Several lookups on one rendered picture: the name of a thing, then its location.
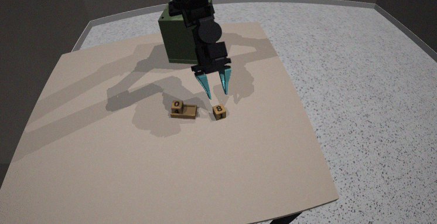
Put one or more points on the tan wooden cube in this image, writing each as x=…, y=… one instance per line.
x=177, y=107
x=219, y=112

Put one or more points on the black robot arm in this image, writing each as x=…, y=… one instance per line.
x=201, y=12

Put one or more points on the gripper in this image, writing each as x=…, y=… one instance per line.
x=224, y=73

